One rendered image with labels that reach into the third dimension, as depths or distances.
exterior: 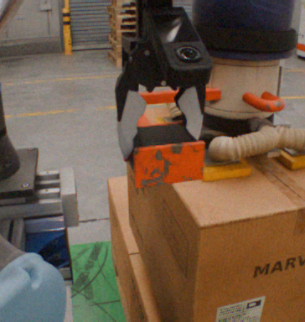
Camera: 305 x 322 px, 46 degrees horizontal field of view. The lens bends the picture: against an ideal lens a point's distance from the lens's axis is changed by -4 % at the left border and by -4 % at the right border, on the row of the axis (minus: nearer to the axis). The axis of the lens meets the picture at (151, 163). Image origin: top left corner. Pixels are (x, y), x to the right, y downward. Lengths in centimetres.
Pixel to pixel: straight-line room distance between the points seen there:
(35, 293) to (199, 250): 40
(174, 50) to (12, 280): 25
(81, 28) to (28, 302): 975
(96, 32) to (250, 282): 948
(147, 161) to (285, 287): 43
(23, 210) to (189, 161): 49
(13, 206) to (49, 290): 61
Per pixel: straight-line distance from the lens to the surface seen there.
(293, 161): 76
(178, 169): 45
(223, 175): 69
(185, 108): 46
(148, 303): 117
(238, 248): 62
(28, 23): 1003
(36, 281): 23
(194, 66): 35
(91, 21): 993
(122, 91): 43
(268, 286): 73
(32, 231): 88
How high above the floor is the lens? 140
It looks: 26 degrees down
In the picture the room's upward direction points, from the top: straight up
